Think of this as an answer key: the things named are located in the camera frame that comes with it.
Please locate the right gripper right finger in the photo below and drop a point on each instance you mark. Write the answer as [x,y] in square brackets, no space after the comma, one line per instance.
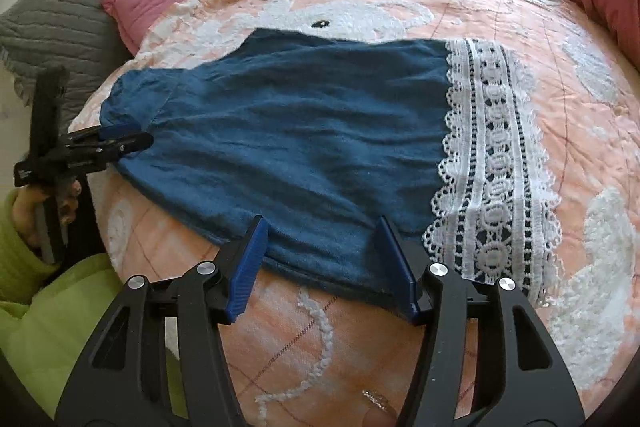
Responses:
[404,263]

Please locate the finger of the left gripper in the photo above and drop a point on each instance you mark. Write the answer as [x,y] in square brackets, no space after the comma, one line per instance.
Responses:
[107,141]

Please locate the person's left hand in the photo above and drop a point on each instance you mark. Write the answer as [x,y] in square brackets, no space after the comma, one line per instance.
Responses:
[29,198]

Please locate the lime green sleeve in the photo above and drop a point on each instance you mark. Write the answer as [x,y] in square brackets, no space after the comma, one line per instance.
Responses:
[45,326]

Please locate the blue denim pants lace trim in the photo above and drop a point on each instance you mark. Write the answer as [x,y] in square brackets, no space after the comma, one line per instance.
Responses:
[322,137]

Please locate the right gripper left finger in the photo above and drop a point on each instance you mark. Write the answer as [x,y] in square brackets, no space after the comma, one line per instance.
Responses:
[238,263]

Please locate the peach white quilted bedspread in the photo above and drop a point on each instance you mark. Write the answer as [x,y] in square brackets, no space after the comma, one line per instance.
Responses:
[302,357]

